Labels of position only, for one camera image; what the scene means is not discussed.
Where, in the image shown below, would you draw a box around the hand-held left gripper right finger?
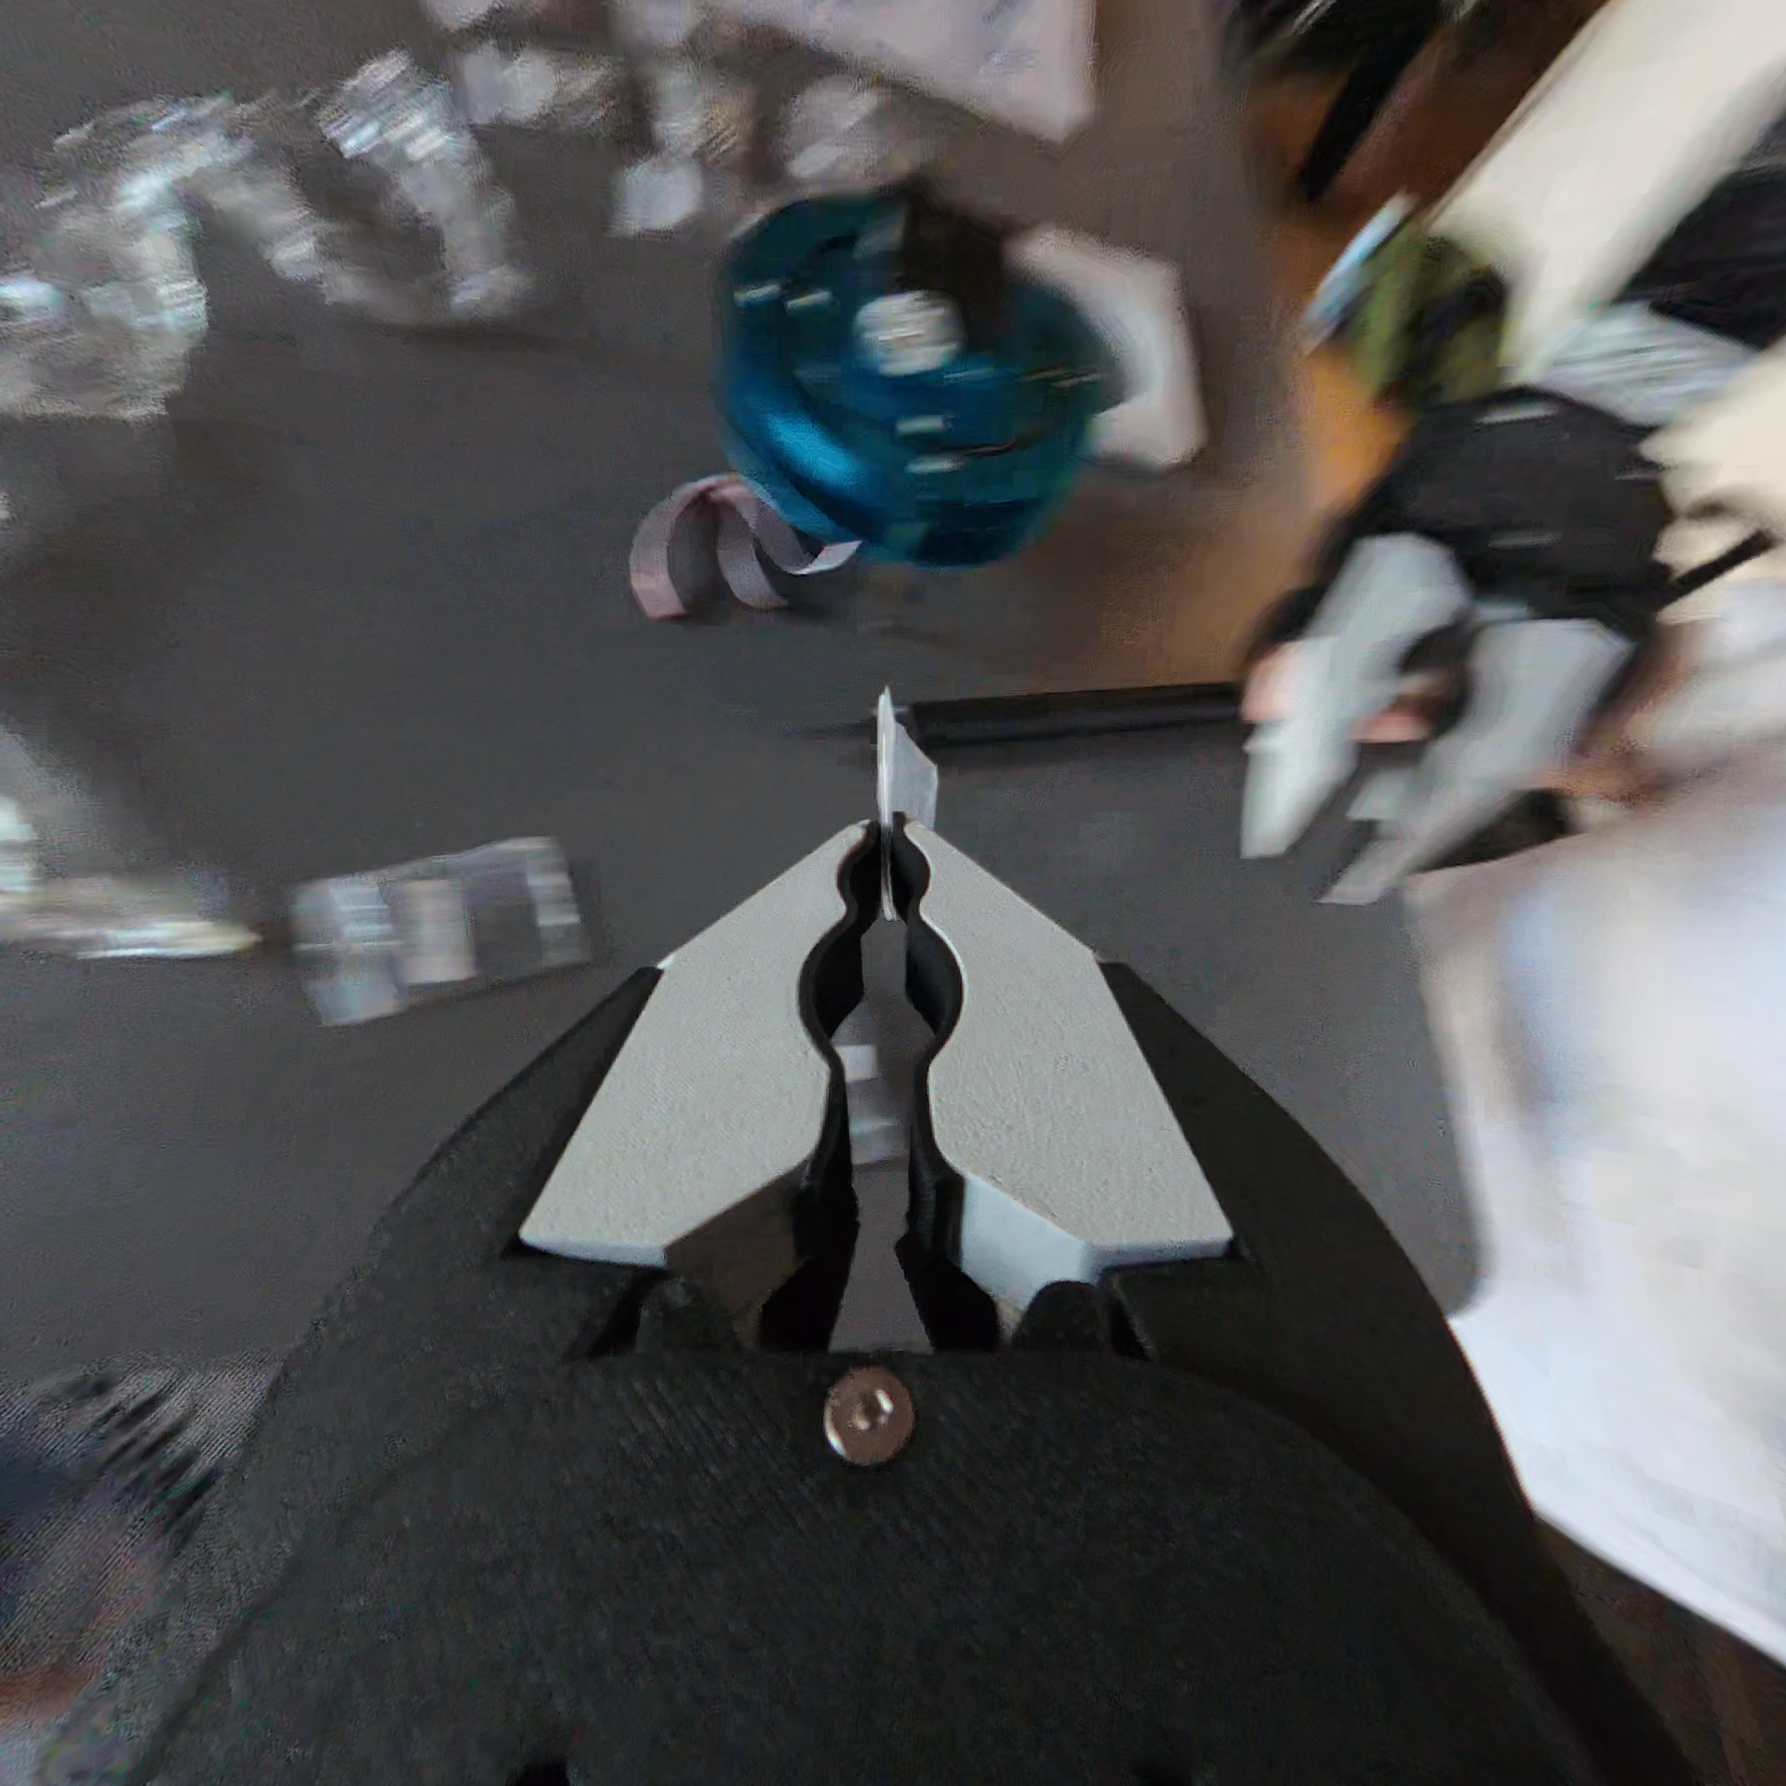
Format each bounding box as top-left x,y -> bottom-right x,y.
895,817 -> 1238,1354

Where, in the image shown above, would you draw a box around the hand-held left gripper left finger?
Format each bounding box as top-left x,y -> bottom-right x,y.
518,822 -> 883,1354

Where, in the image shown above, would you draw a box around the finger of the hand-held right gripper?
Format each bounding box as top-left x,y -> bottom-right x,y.
1239,534 -> 1476,863
1324,614 -> 1637,906

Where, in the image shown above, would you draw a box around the small white plastic bag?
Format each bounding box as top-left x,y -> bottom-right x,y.
873,684 -> 939,927

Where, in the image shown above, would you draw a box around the white cardboard box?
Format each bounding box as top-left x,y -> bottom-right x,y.
1405,558 -> 1786,1669

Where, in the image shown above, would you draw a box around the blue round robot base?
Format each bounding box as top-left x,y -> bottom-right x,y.
711,194 -> 1122,569

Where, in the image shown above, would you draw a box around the clear plastic parts bag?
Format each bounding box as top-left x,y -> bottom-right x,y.
285,833 -> 597,1029
0,95 -> 214,424
0,725 -> 267,967
310,53 -> 539,328
604,70 -> 874,245

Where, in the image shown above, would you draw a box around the white paper sheet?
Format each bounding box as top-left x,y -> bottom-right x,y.
1014,230 -> 1209,472
693,0 -> 1100,145

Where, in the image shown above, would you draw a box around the dark plastic bag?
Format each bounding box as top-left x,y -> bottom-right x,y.
0,1357 -> 275,1694

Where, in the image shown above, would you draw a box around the grey ribbon cable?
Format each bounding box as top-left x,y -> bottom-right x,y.
629,472 -> 864,623

